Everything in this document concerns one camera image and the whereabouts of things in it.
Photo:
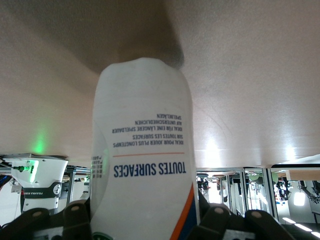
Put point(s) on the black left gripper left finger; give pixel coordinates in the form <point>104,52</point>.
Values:
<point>30,222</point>

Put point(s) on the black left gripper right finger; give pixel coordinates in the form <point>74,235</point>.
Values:
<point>262,226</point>

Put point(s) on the white blue tennis ball can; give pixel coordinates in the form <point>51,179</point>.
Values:
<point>150,125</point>

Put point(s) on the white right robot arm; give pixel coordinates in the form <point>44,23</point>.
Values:
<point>37,185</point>

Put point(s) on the ceiling light strip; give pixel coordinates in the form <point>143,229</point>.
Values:
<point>289,220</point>
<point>315,234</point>
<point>303,227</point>

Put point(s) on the aluminium framed glass partition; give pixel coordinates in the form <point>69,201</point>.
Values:
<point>265,190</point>

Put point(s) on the wooden desk top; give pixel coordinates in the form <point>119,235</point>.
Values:
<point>305,173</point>

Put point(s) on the aluminium extrusion frame post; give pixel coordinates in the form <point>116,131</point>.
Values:
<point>71,182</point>

